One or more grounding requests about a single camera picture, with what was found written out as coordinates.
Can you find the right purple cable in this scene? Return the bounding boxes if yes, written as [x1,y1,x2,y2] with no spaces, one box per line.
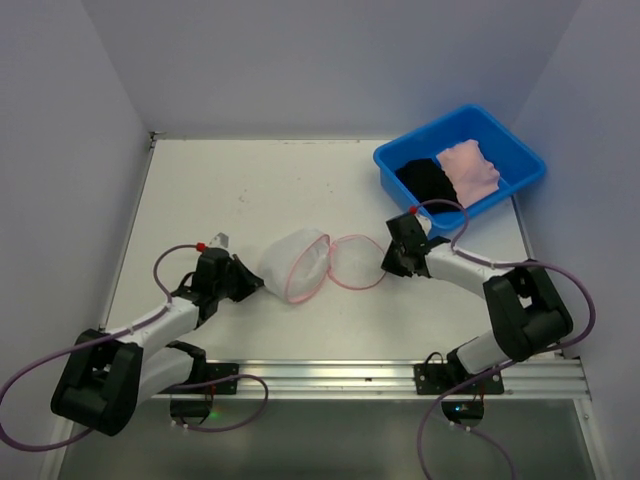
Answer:
[407,198,597,480]

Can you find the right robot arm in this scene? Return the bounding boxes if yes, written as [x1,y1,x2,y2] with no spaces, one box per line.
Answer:
[381,213,573,395]

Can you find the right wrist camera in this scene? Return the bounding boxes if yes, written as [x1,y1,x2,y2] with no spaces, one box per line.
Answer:
[408,206,432,236]

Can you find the black bra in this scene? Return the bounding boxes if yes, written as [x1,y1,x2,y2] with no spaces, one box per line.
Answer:
[393,158,460,231]

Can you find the white mesh laundry bag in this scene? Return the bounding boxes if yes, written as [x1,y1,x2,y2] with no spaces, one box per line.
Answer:
[257,228,385,304]

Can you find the blue plastic bin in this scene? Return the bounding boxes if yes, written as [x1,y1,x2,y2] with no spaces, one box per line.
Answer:
[373,105,546,217]

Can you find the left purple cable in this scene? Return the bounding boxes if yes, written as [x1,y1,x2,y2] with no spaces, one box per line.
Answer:
[0,242,271,451]

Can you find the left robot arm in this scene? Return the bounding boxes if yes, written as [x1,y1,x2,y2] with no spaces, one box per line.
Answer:
[50,244,264,436]

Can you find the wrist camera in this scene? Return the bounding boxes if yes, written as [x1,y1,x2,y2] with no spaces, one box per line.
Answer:
[195,232,230,258]
[408,206,432,236]

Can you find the aluminium mounting rail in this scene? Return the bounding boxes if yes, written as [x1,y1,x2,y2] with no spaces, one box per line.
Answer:
[149,355,594,401]

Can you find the purple cable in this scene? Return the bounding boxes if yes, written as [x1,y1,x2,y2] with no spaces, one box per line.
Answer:
[0,242,271,451]
[407,198,597,480]

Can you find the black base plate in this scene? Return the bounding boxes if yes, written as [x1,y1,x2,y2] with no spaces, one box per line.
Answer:
[412,352,505,396]
[168,362,239,396]

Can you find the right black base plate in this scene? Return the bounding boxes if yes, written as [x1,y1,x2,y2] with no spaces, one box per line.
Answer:
[412,352,505,396]

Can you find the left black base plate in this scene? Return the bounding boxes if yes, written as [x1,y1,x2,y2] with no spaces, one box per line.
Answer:
[168,362,239,396]

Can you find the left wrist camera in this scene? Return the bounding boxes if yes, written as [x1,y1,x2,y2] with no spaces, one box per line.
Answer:
[195,232,230,258]

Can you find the pink bra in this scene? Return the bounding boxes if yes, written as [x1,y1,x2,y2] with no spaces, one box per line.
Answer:
[436,139,500,208]

